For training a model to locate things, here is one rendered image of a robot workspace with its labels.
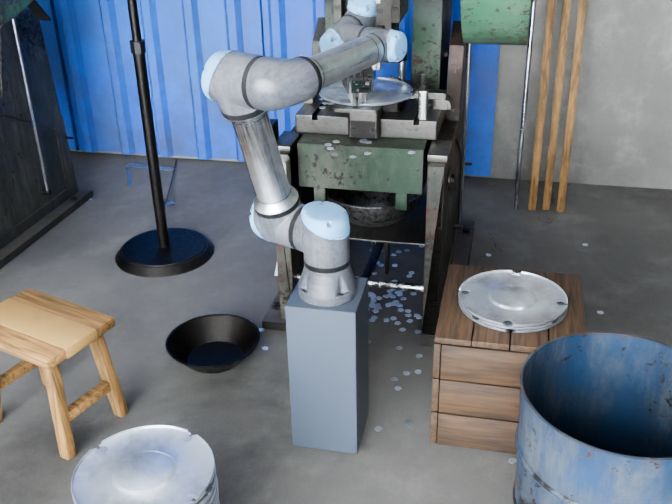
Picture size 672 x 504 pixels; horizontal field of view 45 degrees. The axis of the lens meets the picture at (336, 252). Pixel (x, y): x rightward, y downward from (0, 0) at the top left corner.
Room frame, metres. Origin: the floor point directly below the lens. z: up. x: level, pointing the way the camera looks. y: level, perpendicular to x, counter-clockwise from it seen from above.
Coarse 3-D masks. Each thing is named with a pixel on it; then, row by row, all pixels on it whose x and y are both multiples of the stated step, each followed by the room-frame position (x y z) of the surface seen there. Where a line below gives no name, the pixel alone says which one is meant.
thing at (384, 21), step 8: (344, 0) 2.52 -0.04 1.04; (376, 0) 2.49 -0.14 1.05; (384, 0) 2.49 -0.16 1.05; (344, 8) 2.52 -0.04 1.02; (376, 8) 2.49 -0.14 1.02; (384, 8) 2.49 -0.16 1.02; (376, 16) 2.49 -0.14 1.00; (384, 16) 2.49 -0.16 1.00; (376, 24) 2.49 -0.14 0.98; (384, 24) 2.49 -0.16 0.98; (392, 24) 2.48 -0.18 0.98
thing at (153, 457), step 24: (120, 432) 1.41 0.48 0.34; (144, 432) 1.42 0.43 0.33; (168, 432) 1.42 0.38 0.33; (96, 456) 1.34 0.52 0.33; (120, 456) 1.34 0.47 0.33; (144, 456) 1.33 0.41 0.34; (168, 456) 1.34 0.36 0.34; (192, 456) 1.34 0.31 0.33; (72, 480) 1.27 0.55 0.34; (96, 480) 1.27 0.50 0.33; (120, 480) 1.26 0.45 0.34; (144, 480) 1.26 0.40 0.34; (168, 480) 1.26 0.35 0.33; (192, 480) 1.27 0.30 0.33
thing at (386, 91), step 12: (336, 84) 2.54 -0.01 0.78; (384, 84) 2.53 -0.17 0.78; (396, 84) 2.52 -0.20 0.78; (408, 84) 2.50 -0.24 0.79; (324, 96) 2.41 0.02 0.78; (336, 96) 2.41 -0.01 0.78; (372, 96) 2.40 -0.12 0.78; (384, 96) 2.40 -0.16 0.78; (396, 96) 2.40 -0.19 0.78; (408, 96) 2.38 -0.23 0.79
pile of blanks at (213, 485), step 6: (216, 480) 1.33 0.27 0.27; (210, 486) 1.26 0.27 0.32; (216, 486) 1.31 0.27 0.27; (204, 492) 1.23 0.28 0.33; (210, 492) 1.26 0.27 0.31; (216, 492) 1.29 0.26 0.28; (198, 498) 1.22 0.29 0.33; (204, 498) 1.23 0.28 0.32; (210, 498) 1.25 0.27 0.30; (216, 498) 1.29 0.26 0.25
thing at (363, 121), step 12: (336, 108) 2.30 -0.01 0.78; (348, 108) 2.30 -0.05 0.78; (360, 108) 2.30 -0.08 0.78; (372, 108) 2.29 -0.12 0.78; (348, 120) 2.42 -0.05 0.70; (360, 120) 2.41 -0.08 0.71; (372, 120) 2.40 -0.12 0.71; (348, 132) 2.42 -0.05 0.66; (360, 132) 2.41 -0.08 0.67; (372, 132) 2.39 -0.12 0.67
